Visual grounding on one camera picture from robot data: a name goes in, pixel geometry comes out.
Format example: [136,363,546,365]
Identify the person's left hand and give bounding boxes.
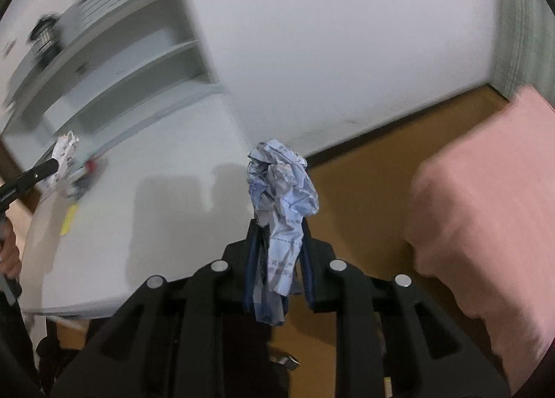
[0,225,22,279]

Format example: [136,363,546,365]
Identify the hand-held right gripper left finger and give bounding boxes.
[52,219,265,398]

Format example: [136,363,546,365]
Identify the black lantern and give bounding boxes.
[28,12,63,63]

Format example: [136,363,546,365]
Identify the pink blanket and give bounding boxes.
[403,86,555,394]

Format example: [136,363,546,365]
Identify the white paper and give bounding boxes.
[45,131,83,191]

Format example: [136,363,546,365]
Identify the grey desk hutch shelf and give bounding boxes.
[0,0,226,156]

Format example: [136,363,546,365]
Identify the small red white wrapper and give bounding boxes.
[65,159,103,200]

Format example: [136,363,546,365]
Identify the pale blue printed wrapper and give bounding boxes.
[246,138,321,327]

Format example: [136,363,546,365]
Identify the green curtain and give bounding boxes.
[490,0,555,100]

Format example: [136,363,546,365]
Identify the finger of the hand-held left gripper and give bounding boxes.
[0,157,59,208]

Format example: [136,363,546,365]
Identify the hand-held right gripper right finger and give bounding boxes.
[299,220,510,398]

